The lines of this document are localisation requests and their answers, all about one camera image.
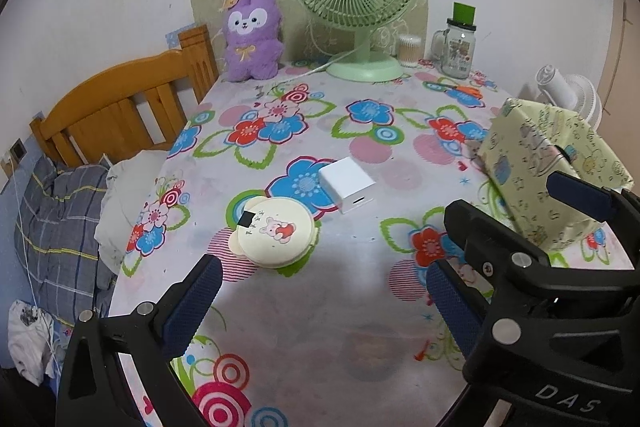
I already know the cotton swab container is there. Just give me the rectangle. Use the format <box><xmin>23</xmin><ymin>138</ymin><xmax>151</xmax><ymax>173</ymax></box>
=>
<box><xmin>396</xmin><ymin>34</ymin><xmax>425</xmax><ymax>69</ymax></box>

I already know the yellow cartoon print box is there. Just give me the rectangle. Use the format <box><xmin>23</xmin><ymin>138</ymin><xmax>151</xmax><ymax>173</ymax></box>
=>
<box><xmin>477</xmin><ymin>98</ymin><xmax>635</xmax><ymax>254</ymax></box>

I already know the light blue paper sheet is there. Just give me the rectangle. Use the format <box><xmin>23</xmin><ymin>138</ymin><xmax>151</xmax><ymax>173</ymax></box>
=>
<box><xmin>165</xmin><ymin>23</ymin><xmax>202</xmax><ymax>54</ymax></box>

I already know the wall outlet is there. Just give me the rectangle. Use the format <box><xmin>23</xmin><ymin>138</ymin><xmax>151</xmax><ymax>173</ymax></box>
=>
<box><xmin>9</xmin><ymin>139</ymin><xmax>29</xmax><ymax>168</ymax></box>

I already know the floral tablecloth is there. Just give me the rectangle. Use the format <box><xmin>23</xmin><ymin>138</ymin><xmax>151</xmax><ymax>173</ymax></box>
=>
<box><xmin>107</xmin><ymin>57</ymin><xmax>640</xmax><ymax>427</ymax></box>

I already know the beige door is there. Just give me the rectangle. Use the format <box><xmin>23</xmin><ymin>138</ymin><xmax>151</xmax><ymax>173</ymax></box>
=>
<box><xmin>597</xmin><ymin>0</ymin><xmax>640</xmax><ymax>118</ymax></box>

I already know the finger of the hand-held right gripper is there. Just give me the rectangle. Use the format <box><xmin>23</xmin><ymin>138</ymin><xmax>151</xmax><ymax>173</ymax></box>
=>
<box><xmin>546</xmin><ymin>171</ymin><xmax>626</xmax><ymax>224</ymax></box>
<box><xmin>443</xmin><ymin>199</ymin><xmax>552</xmax><ymax>308</ymax></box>

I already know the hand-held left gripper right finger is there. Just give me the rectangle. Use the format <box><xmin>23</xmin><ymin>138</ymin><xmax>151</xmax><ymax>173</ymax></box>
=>
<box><xmin>425</xmin><ymin>258</ymin><xmax>640</xmax><ymax>427</ymax></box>

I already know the green fan white cable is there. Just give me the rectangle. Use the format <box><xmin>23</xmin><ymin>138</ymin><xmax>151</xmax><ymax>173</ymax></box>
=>
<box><xmin>280</xmin><ymin>52</ymin><xmax>357</xmax><ymax>84</ymax></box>

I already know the thin white cable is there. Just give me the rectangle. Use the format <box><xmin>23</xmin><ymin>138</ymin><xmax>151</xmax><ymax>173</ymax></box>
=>
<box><xmin>11</xmin><ymin>162</ymin><xmax>62</xmax><ymax>359</ymax></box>

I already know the glass jar with green lid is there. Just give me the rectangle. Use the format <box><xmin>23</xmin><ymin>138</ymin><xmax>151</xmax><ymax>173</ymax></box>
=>
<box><xmin>431</xmin><ymin>2</ymin><xmax>479</xmax><ymax>80</ymax></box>

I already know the white crumpled cloth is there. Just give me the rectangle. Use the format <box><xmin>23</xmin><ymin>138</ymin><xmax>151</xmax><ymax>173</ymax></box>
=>
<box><xmin>7</xmin><ymin>299</ymin><xmax>59</xmax><ymax>386</ymax></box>

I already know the cream round cartoon case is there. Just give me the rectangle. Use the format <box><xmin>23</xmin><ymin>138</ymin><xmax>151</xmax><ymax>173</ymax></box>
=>
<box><xmin>229</xmin><ymin>196</ymin><xmax>319</xmax><ymax>269</ymax></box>

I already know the purple plush toy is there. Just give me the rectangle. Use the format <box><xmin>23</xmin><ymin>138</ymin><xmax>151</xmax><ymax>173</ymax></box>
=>
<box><xmin>221</xmin><ymin>0</ymin><xmax>286</xmax><ymax>83</ymax></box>

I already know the white charger cube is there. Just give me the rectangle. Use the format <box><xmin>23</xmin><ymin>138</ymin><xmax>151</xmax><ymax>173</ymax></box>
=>
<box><xmin>318</xmin><ymin>158</ymin><xmax>376</xmax><ymax>215</ymax></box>

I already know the wooden bed headboard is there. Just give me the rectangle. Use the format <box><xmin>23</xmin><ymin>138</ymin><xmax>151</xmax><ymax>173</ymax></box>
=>
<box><xmin>30</xmin><ymin>25</ymin><xmax>221</xmax><ymax>168</ymax></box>

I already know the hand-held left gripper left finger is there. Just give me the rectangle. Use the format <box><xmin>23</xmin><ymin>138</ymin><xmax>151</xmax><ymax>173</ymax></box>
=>
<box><xmin>57</xmin><ymin>253</ymin><xmax>224</xmax><ymax>427</ymax></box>

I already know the plaid grey pillow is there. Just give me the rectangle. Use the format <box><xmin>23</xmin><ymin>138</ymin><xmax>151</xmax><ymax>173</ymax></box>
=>
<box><xmin>14</xmin><ymin>154</ymin><xmax>119</xmax><ymax>324</ymax></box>

